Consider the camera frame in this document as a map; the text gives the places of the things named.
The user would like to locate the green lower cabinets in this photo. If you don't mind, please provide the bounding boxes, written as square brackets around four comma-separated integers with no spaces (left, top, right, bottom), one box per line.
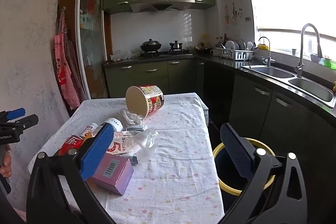
[103,56,335,223]

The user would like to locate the clear plastic water bottle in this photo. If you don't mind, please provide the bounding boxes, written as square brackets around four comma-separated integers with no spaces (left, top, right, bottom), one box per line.
[93,118,123,135]

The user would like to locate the stainless double sink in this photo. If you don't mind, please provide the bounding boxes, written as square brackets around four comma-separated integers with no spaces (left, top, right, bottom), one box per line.
[242,65,335,109]

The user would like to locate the small black pot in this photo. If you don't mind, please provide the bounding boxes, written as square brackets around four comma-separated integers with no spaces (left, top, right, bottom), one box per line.
[169,40,183,51]

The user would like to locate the white paper towel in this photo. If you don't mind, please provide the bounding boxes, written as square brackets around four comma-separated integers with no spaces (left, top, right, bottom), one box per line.
[112,108,143,127]

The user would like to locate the pink cardboard box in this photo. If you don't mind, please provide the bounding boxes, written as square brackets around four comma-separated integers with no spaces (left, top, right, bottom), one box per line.
[88,153,134,196]

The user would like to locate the red checkered apron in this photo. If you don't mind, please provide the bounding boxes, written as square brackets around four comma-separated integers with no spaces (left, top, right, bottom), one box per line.
[54,7,85,110]

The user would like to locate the person's left hand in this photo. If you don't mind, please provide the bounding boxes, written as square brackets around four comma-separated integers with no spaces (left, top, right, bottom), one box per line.
[0,144,11,178]

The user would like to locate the glass sliding door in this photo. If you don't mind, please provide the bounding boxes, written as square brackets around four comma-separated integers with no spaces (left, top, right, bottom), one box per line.
[75,0,108,99]

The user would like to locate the red white milk carton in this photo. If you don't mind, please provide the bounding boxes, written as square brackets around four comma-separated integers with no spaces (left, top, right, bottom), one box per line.
[106,131,135,155]

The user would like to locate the red crushed cola can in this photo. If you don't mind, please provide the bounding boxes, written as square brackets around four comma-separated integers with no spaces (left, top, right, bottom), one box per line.
[59,135,84,156]

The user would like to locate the tall chrome kitchen faucet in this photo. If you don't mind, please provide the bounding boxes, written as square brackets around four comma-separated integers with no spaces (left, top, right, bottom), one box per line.
[294,23,322,78]

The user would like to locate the white supplement bottle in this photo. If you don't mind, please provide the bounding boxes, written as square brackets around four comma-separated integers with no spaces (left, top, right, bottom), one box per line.
[80,123,98,139]

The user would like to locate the yellow rimmed blue trash bin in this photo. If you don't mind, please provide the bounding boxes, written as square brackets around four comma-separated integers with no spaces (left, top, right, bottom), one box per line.
[212,137,276,197]

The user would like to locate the gas stove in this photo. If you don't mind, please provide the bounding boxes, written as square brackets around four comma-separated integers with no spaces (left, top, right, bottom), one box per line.
[139,50,193,59]

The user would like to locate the black wok with lid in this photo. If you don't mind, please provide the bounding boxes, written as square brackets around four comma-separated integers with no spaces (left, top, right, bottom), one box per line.
[140,39,162,53]

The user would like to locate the clear plastic dome lid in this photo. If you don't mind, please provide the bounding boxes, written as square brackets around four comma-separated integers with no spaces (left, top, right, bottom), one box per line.
[134,129,159,164]

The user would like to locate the plastic bag on counter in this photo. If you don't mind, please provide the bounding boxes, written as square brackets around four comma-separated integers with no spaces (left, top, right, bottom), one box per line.
[110,50,138,62]

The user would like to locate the instant noodle paper cup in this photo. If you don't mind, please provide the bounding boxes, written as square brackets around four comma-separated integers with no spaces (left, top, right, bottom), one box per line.
[125,85,165,119]

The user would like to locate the white floral tablecloth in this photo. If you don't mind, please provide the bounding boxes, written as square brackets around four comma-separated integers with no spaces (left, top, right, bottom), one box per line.
[27,93,226,224]

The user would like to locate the small chrome faucet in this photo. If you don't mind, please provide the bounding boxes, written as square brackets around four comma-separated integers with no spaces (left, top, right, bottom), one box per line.
[257,36,271,67]

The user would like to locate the small silver blue tube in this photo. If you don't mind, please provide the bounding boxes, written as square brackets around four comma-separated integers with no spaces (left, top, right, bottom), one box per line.
[126,156,138,165]

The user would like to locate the white dish rack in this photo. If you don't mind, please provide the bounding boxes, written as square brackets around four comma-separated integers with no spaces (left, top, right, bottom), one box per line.
[210,48,253,61]

